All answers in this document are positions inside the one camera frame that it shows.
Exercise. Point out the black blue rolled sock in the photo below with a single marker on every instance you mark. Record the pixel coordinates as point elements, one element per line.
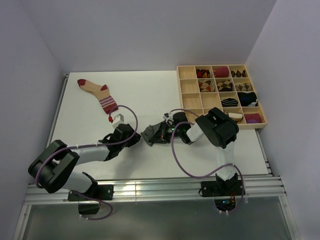
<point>248,99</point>

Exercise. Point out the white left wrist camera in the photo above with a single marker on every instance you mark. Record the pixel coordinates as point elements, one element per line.
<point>116,120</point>

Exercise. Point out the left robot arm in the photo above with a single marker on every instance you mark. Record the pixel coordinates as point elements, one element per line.
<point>53,169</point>

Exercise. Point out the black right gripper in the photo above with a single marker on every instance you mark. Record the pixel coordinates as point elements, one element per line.
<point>161,135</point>

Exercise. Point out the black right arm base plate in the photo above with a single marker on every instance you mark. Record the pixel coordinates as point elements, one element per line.
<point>229,190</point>

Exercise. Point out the wooden compartment tray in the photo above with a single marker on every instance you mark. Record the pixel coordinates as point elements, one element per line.
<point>201,102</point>

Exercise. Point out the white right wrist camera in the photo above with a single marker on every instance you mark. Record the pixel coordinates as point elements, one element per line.
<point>168,119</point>

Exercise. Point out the brown white argyle rolled sock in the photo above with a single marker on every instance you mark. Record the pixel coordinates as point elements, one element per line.
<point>238,73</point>

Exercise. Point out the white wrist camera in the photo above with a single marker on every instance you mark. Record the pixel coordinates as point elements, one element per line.
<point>168,119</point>
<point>116,120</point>

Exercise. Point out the magenta purple rolled sock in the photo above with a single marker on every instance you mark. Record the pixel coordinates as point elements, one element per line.
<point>253,118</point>

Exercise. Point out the red orange argyle rolled sock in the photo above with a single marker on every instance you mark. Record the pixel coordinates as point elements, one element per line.
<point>203,73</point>

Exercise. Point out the tan orange argyle sock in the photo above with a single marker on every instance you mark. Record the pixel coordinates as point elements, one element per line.
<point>206,85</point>

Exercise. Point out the grey brown argyle rolled sock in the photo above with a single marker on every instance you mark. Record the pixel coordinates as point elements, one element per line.
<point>243,87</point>

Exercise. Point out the brown tan argyle rolled sock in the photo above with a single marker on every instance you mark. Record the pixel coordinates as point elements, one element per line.
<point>224,86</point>

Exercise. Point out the black white striped rolled sock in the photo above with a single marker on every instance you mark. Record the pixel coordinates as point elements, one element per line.
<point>229,102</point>

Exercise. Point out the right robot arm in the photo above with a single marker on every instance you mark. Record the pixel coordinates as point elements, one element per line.
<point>216,126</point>

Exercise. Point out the tan sock with purple stripes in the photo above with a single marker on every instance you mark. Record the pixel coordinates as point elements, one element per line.
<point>101,92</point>

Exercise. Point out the crimson rolled sock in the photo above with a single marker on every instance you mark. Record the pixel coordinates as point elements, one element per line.
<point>221,72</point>

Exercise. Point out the beige rolled sock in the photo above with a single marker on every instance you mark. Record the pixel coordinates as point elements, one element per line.
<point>237,117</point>

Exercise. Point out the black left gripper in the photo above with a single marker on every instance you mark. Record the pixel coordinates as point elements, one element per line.
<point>134,139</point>

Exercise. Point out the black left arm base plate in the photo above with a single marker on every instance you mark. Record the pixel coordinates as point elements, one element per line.
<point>90,202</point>

